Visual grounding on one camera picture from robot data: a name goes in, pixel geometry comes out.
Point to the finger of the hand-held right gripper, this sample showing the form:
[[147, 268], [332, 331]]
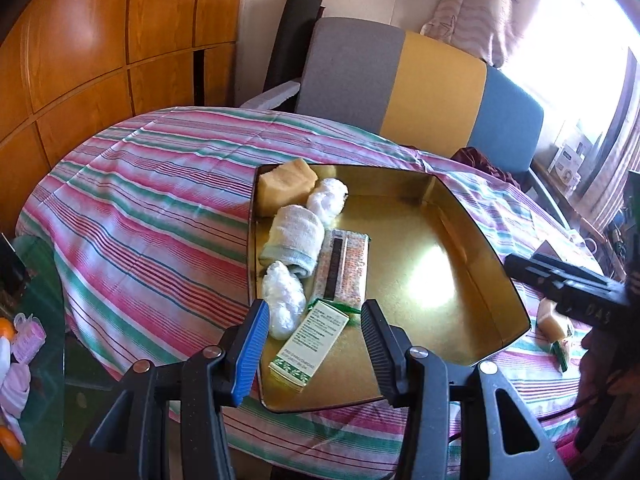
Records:
[[570, 271], [525, 269]]

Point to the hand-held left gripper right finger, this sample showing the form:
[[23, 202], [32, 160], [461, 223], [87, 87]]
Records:
[[382, 355]]

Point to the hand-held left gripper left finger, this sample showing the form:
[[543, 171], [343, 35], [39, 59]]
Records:
[[252, 355]]

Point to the green and white carton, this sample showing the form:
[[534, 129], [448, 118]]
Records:
[[310, 342]]

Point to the white plastic ball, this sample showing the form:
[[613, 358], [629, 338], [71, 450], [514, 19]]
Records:
[[327, 199], [282, 300]]

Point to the gold metal tin tray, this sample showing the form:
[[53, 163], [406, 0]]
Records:
[[425, 285]]

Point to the patterned tissue packet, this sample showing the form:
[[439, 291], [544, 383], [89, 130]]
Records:
[[350, 265]]

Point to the white towel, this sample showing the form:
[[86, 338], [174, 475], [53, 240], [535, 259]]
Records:
[[295, 237]]

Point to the beige soap bar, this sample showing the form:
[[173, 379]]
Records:
[[287, 185]]

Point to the person's right forearm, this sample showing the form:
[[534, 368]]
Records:
[[605, 370]]

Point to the brown card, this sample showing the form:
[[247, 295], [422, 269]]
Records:
[[547, 250]]

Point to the clear glass mug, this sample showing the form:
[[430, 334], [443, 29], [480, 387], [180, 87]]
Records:
[[589, 245]]

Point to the wooden side shelf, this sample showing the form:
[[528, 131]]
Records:
[[585, 210]]

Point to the striped window curtain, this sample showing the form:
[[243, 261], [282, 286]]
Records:
[[622, 160]]

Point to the maroon cloth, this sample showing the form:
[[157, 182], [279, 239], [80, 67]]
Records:
[[475, 156]]

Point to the striped tablecloth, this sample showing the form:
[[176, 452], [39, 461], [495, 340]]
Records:
[[150, 200]]

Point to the grey yellow blue chair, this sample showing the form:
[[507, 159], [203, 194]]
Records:
[[440, 85]]

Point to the orange fruit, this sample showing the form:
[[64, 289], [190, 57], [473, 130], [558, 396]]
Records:
[[6, 330], [10, 442]]

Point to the white plastic bottle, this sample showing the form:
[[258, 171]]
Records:
[[3, 360]]

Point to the pink patterned curtain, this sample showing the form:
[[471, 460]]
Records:
[[480, 5]]

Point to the black rolled mat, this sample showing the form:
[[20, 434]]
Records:
[[292, 45]]

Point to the wooden wardrobe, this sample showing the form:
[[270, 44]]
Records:
[[90, 60]]

